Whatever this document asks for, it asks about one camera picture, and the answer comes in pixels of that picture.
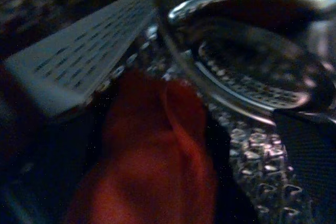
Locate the grey washing machine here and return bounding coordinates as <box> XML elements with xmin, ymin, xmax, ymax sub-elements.
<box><xmin>0</xmin><ymin>0</ymin><xmax>336</xmax><ymax>224</ymax></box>

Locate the red cloth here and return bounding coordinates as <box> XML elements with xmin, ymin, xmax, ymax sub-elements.
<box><xmin>65</xmin><ymin>68</ymin><xmax>219</xmax><ymax>224</ymax></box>

